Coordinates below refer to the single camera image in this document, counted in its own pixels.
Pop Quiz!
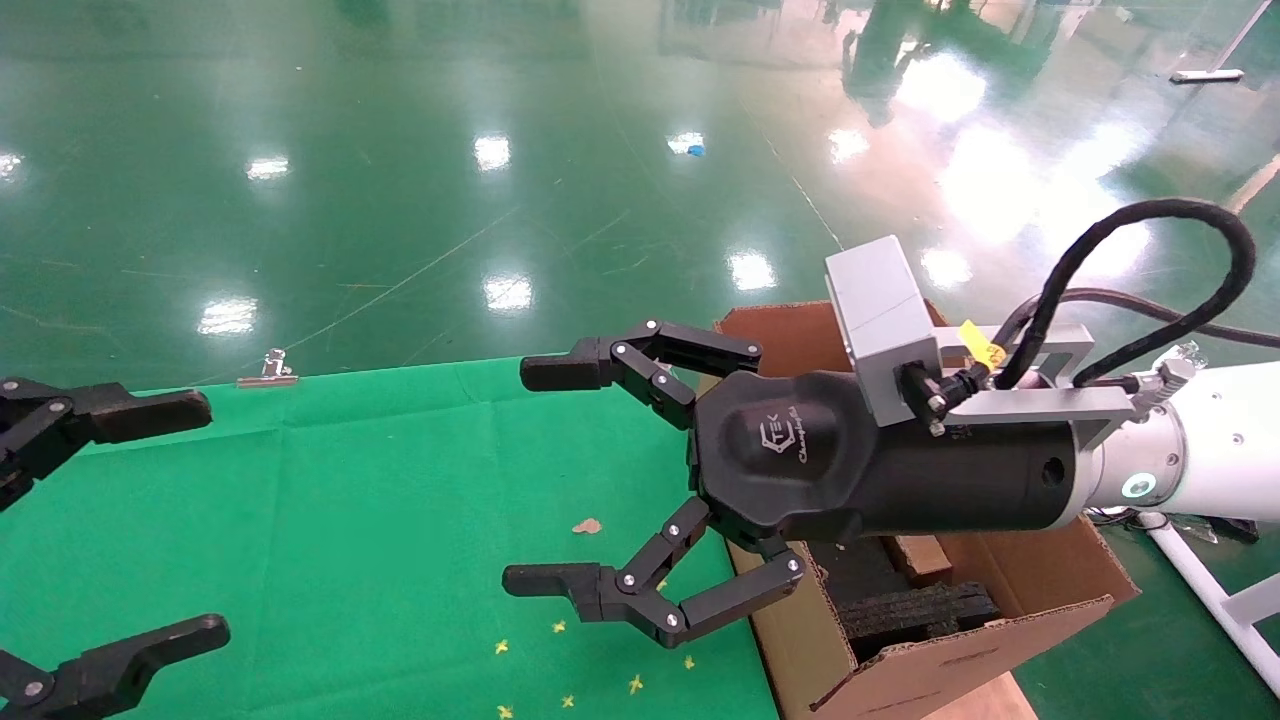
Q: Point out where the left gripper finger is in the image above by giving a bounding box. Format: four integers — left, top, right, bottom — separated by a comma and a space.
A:
0, 377, 214, 513
0, 614, 232, 720

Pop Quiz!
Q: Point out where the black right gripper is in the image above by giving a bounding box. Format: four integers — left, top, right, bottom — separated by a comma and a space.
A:
502, 320, 1093, 651

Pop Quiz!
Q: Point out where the long brown cardboard box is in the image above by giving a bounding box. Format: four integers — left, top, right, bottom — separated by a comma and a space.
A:
885, 535, 954, 589

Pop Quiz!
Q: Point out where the large open cardboard carton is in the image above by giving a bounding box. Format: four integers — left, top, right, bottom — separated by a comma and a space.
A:
645, 300, 1141, 720

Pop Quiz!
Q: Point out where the silver binder clip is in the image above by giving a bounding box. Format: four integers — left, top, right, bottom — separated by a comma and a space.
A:
237, 348, 299, 389

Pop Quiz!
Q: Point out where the green table cloth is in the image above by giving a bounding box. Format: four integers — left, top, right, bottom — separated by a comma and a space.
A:
0, 357, 781, 720

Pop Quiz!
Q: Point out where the black foam block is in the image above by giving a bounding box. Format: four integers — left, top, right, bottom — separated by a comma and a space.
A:
838, 582, 1001, 663

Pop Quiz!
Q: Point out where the white metal table leg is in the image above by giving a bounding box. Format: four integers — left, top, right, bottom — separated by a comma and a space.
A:
1145, 513, 1280, 693

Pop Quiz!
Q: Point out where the white stand with pole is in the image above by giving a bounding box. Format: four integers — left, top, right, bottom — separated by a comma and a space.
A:
1170, 0, 1276, 85

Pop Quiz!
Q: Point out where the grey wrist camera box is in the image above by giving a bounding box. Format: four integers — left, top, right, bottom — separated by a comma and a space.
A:
824, 236, 945, 427

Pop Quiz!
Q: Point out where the yellow cable tag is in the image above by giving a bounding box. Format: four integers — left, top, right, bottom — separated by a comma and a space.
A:
958, 320, 1009, 369

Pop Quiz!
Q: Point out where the grey metal camera bracket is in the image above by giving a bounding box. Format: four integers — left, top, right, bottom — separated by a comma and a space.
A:
933, 324, 1143, 453

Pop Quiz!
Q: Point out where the silver cable connector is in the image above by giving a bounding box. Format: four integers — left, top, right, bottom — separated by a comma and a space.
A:
1135, 356, 1201, 411

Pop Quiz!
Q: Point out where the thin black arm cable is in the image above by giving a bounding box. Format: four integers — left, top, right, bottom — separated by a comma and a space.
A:
1000, 288, 1280, 353

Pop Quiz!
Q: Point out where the thick black braided cable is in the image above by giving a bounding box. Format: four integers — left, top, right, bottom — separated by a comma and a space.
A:
993, 198, 1258, 393

